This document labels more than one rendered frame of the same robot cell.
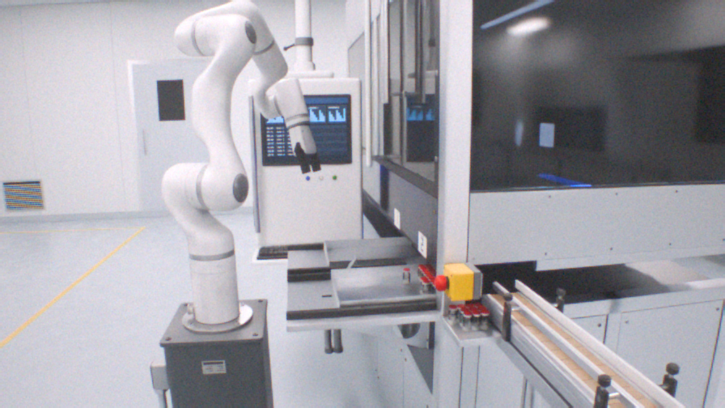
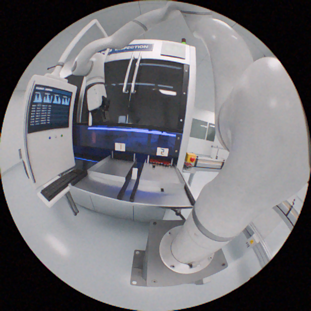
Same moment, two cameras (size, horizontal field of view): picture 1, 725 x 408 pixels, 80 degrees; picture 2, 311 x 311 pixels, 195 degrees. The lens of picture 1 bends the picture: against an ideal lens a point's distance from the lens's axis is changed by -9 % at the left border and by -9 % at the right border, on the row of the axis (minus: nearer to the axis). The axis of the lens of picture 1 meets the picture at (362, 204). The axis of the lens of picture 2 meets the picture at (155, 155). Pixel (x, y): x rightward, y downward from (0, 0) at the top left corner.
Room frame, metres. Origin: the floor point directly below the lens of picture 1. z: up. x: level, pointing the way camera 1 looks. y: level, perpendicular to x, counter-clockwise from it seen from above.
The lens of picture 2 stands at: (1.30, 0.51, 1.18)
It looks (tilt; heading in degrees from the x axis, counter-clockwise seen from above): 16 degrees down; 276
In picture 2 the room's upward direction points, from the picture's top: 7 degrees clockwise
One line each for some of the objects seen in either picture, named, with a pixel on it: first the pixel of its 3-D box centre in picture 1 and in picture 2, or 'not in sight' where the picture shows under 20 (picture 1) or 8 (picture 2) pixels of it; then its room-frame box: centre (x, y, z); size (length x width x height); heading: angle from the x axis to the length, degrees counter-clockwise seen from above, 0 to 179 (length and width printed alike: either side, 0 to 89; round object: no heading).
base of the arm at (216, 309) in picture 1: (214, 286); (200, 237); (1.17, 0.40, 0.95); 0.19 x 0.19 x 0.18
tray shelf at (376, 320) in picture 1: (360, 276); (135, 176); (1.47, 0.01, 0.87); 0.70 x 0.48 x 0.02; 8
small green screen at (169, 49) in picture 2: not in sight; (173, 49); (1.33, -0.17, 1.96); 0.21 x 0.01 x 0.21; 8
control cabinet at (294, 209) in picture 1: (307, 158); (45, 126); (2.18, 0.26, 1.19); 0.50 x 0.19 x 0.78; 97
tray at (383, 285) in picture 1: (392, 286); (160, 171); (1.31, -0.09, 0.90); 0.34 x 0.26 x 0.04; 98
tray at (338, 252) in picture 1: (372, 252); (115, 165); (1.65, -0.04, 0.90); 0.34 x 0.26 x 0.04; 98
